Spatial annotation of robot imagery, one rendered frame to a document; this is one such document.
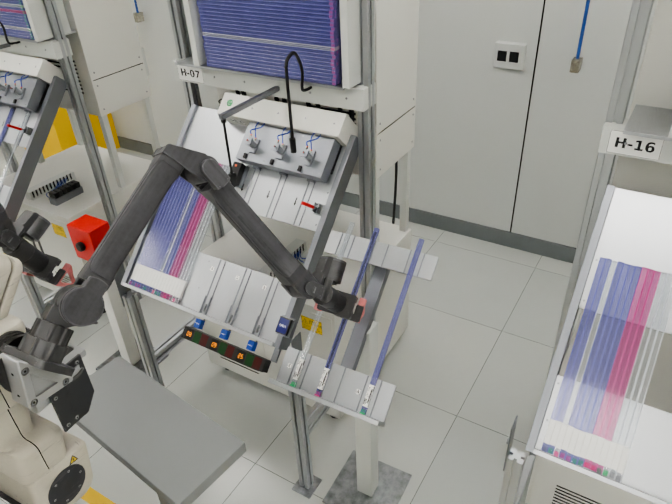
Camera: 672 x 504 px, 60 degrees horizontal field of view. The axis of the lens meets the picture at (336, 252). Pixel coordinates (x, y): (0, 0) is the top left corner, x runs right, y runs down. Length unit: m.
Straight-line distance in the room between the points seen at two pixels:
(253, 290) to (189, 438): 0.49
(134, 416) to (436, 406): 1.28
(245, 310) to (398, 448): 0.92
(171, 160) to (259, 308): 0.73
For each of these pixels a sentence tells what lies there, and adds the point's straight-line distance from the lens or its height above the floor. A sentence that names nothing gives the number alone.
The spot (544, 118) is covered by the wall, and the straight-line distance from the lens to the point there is 3.23.
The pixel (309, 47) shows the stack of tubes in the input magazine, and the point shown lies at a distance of 1.82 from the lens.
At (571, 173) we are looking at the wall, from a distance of 3.31.
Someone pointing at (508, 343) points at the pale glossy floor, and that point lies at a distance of 2.93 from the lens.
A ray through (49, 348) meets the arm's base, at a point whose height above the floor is 1.21.
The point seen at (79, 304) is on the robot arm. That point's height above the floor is 1.27.
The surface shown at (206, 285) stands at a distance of 2.00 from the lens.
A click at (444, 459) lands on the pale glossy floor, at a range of 2.44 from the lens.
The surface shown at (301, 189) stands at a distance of 1.91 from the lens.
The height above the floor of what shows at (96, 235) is 0.75.
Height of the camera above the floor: 1.95
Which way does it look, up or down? 34 degrees down
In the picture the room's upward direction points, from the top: 3 degrees counter-clockwise
